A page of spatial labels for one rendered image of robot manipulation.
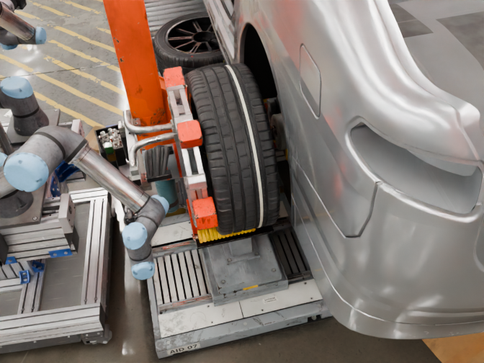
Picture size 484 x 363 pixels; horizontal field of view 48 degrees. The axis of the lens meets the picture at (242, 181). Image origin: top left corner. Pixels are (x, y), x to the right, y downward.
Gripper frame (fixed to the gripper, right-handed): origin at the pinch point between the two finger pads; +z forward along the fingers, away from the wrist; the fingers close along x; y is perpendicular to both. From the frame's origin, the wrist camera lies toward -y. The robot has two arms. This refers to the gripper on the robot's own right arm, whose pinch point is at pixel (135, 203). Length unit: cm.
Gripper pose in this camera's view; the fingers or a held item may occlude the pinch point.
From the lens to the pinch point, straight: 205.9
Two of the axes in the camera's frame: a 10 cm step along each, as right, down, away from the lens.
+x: -9.7, 2.0, -1.3
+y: -0.6, -7.2, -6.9
